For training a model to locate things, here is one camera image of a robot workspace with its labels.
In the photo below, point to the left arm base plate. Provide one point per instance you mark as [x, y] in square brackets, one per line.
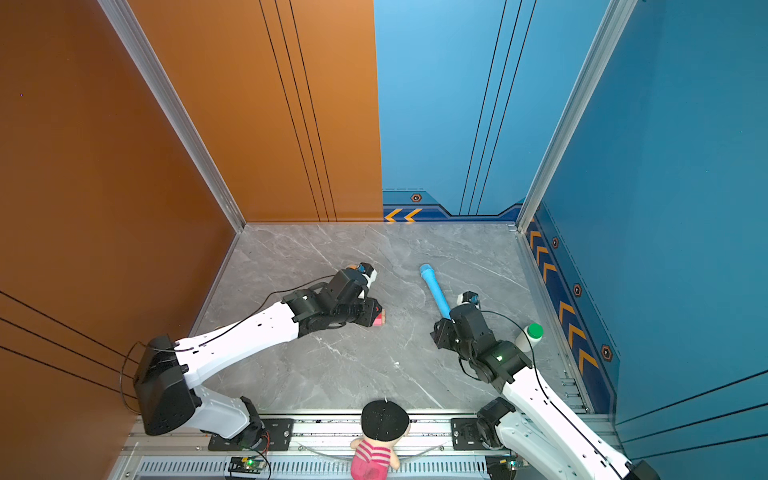
[275, 435]

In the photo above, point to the doll with black hat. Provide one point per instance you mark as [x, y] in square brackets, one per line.
[384, 423]

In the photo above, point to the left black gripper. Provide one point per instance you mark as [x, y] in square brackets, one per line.
[371, 312]

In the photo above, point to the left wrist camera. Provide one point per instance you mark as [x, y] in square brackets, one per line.
[368, 271]

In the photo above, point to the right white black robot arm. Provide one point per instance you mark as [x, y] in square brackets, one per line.
[528, 418]

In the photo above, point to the blue toy microphone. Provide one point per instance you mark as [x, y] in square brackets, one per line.
[429, 276]

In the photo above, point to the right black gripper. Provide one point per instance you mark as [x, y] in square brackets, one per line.
[440, 335]

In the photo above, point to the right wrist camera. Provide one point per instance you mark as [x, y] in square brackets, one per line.
[469, 297]

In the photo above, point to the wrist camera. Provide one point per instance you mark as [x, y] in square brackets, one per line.
[469, 297]
[368, 271]

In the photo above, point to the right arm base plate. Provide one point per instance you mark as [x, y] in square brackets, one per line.
[466, 435]

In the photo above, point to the left green circuit board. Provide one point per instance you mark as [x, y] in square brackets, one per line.
[249, 467]

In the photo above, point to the white bottle green cap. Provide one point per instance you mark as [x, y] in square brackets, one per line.
[529, 337]

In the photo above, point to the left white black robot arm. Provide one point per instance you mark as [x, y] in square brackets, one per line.
[176, 381]

